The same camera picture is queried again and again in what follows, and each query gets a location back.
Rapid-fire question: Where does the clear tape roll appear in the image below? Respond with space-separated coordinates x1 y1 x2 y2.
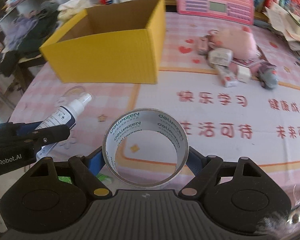
102 108 189 189

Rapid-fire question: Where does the white charger plug cube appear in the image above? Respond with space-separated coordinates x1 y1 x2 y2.
236 65 251 83

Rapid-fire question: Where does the grey toy car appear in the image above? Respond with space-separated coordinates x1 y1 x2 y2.
250 61 279 89

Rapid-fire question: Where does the white power adapter box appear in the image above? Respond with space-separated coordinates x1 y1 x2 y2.
207 48 233 67

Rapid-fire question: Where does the pink plush pig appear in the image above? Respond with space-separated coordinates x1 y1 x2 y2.
211 27 257 60

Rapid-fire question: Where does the white desk mat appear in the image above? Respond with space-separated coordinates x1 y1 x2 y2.
128 72 300 180

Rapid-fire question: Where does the pile of clothes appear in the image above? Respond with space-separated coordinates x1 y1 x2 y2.
0 1 59 77

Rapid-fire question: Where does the floral tissue box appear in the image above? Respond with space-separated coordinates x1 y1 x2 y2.
57 0 92 22

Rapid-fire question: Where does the yellow cardboard box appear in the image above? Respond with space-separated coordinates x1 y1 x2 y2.
40 0 166 84

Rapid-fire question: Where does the stack of papers and books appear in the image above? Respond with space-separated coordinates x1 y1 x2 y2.
265 3 300 59

